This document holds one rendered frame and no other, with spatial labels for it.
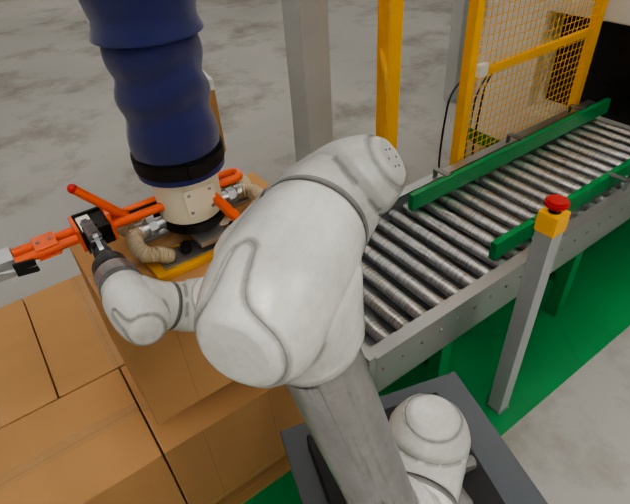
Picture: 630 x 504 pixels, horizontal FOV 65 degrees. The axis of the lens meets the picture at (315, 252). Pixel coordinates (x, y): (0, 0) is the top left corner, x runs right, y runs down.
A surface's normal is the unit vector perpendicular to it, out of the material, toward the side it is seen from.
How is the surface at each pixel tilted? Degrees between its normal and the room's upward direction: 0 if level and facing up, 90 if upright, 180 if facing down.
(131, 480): 90
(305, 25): 90
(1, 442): 0
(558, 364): 0
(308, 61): 90
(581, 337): 0
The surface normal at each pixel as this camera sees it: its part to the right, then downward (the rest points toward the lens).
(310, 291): 0.54, -0.22
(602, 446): -0.06, -0.77
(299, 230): 0.24, -0.63
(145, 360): 0.59, 0.48
